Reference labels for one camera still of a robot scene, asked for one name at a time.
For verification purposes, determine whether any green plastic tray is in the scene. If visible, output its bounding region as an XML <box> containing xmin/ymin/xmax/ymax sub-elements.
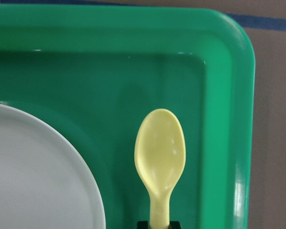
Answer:
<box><xmin>0</xmin><ymin>3</ymin><xmax>255</xmax><ymax>229</ymax></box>

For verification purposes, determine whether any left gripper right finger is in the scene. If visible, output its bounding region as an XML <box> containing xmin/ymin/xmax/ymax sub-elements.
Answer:
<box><xmin>168</xmin><ymin>221</ymin><xmax>182</xmax><ymax>229</ymax></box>

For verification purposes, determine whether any white round plate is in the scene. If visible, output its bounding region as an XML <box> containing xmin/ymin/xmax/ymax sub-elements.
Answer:
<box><xmin>0</xmin><ymin>104</ymin><xmax>106</xmax><ymax>229</ymax></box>

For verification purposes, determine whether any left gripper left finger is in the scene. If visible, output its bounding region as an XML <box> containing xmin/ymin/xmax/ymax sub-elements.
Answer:
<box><xmin>137</xmin><ymin>221</ymin><xmax>149</xmax><ymax>229</ymax></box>

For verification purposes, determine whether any yellow plastic spoon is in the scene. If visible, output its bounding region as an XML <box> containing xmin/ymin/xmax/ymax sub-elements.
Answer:
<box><xmin>134</xmin><ymin>109</ymin><xmax>186</xmax><ymax>229</ymax></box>

